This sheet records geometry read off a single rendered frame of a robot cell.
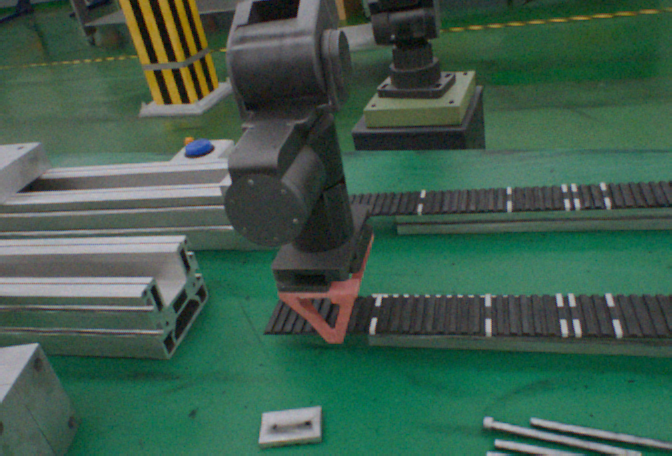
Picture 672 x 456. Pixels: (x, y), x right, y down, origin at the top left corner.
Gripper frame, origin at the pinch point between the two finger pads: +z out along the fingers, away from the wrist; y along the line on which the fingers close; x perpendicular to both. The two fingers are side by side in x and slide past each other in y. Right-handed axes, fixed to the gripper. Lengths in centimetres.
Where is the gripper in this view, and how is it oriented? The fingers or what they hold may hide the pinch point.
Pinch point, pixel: (340, 315)
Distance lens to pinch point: 57.0
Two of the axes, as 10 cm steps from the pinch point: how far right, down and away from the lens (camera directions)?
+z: 1.7, 8.6, 4.7
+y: -2.2, 5.0, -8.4
